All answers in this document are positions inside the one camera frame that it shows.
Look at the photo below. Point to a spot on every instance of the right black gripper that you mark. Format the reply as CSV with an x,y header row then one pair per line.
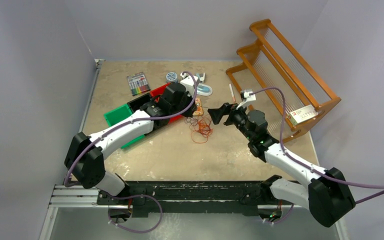
x,y
216,114

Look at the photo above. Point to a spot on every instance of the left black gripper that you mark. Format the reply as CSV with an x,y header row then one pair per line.
x,y
191,100

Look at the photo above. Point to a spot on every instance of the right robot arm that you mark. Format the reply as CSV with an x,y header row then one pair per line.
x,y
321,191

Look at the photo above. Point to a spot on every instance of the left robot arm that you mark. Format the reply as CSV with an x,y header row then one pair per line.
x,y
86,154

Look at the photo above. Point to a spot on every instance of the red plastic bin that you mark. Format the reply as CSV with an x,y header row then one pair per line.
x,y
158,91

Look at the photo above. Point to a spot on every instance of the white orange pen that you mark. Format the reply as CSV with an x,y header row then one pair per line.
x,y
232,93

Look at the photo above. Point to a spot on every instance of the small round tin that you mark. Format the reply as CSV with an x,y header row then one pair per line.
x,y
172,77

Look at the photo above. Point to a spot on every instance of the orange spiral notebook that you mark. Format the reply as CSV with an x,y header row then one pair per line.
x,y
199,108

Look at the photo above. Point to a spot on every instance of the blue correction tape package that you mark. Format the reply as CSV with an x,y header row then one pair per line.
x,y
204,90

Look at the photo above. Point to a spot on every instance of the marker pen pack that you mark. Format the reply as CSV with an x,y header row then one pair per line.
x,y
138,83

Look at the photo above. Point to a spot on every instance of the black plastic bin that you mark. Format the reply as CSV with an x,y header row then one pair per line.
x,y
138,103

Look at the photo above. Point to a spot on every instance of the green plastic bin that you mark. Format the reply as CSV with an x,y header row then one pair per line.
x,y
117,115

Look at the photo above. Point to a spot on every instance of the wooden rack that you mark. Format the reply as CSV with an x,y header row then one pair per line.
x,y
272,61

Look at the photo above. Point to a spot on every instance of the white small box on rack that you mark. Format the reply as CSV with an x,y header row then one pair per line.
x,y
302,114

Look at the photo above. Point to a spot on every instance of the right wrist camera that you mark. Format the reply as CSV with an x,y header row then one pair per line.
x,y
248,97

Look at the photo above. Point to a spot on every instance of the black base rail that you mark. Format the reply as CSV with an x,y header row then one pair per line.
x,y
246,197

